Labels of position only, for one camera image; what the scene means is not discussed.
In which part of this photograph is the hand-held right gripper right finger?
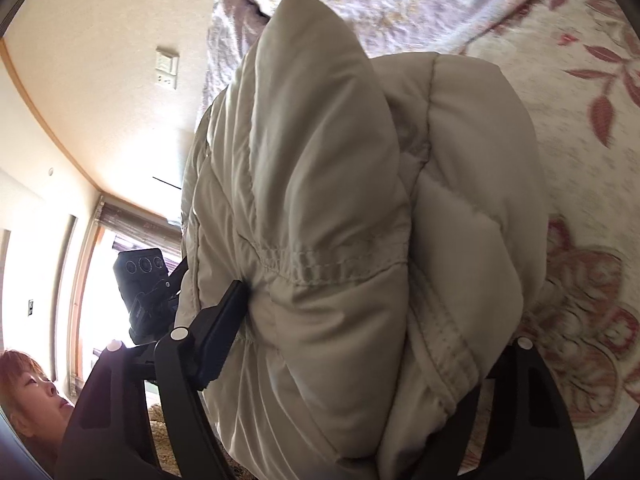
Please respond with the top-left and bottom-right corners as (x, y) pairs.
(415, 335), (586, 480)

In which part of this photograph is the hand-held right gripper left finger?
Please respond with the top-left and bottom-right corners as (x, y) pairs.
(55, 280), (252, 480)

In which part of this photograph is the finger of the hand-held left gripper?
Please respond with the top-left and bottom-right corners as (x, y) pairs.
(166, 255), (192, 292)

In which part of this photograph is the beige puffer jacket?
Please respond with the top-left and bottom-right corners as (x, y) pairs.
(177, 0), (549, 480)

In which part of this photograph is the bamboo roller blind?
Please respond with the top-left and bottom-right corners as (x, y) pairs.
(97, 202), (184, 259)

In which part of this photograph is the bright window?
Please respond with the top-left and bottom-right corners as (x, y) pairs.
(74, 225), (182, 392)

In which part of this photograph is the beige shaggy rug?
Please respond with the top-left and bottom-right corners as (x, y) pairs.
(144, 402), (182, 480)

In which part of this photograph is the person's head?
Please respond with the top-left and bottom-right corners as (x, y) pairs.
(0, 350), (77, 463)

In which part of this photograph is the floral bedsheet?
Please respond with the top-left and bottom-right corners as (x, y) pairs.
(457, 0), (640, 477)

